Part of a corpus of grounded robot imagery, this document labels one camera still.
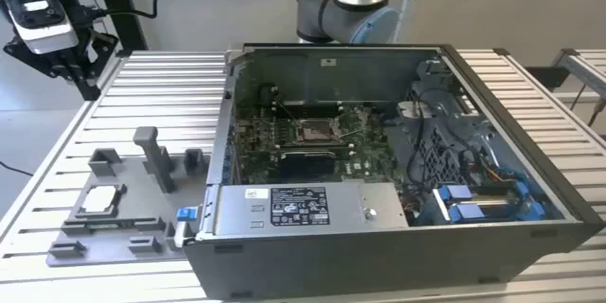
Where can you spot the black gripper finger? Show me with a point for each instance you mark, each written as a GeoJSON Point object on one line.
{"type": "Point", "coordinates": [56, 67]}
{"type": "Point", "coordinates": [101, 51]}

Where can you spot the silver square CPU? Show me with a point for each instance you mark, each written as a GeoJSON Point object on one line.
{"type": "Point", "coordinates": [97, 199]}

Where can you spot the black RAM slot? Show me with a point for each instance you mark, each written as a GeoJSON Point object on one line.
{"type": "Point", "coordinates": [307, 106]}
{"type": "Point", "coordinates": [312, 146]}

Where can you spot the CPU socket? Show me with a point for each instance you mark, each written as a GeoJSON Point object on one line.
{"type": "Point", "coordinates": [316, 132]}

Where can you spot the thin metal locking lever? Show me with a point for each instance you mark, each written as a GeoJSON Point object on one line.
{"type": "Point", "coordinates": [287, 111]}
{"type": "Point", "coordinates": [352, 132]}

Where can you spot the grey parts rack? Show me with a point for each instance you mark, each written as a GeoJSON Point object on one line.
{"type": "Point", "coordinates": [137, 207]}

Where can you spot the green RAM stick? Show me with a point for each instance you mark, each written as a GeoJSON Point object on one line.
{"type": "Point", "coordinates": [109, 225]}

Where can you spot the white and black sticker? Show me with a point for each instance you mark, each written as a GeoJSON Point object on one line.
{"type": "Point", "coordinates": [328, 62]}

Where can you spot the blue release latch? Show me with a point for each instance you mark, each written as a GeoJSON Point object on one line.
{"type": "Point", "coordinates": [185, 214]}

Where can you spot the white barcode sticker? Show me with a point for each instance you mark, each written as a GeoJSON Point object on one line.
{"type": "Point", "coordinates": [255, 194]}

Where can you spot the silver power supply box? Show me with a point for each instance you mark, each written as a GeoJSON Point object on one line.
{"type": "Point", "coordinates": [236, 214]}

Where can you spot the black heatsink block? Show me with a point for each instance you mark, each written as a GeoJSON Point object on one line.
{"type": "Point", "coordinates": [304, 170]}

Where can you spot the black power supply label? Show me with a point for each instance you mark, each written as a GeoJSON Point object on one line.
{"type": "Point", "coordinates": [297, 207]}

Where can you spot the green motherboard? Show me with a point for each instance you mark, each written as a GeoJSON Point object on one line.
{"type": "Point", "coordinates": [368, 161]}

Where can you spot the pale grey plastic connector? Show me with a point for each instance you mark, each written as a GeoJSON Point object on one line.
{"type": "Point", "coordinates": [414, 109]}

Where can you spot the dark grey PC case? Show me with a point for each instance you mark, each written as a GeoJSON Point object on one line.
{"type": "Point", "coordinates": [331, 264]}

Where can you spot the grey metal disk bay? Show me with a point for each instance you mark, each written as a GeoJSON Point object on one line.
{"type": "Point", "coordinates": [440, 155]}

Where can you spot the hard disk in blue carrier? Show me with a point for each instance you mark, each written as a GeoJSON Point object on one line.
{"type": "Point", "coordinates": [458, 192]}
{"type": "Point", "coordinates": [466, 211]}

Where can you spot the white wall conduit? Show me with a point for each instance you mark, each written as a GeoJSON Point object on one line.
{"type": "Point", "coordinates": [410, 5]}

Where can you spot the aluminium frame side table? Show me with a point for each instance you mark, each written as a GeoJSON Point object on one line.
{"type": "Point", "coordinates": [582, 65]}

